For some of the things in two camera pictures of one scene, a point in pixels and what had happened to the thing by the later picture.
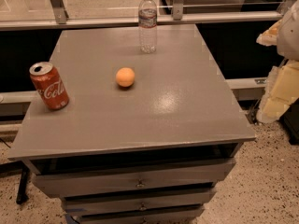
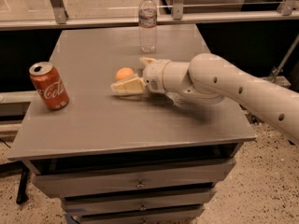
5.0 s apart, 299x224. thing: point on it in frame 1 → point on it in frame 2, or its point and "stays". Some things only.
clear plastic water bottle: (148, 14) stays
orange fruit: (124, 77) stays
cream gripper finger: (269, 36) → (145, 62)
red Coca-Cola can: (49, 85) stays
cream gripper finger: (281, 90) → (133, 85)
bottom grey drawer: (176, 217) stays
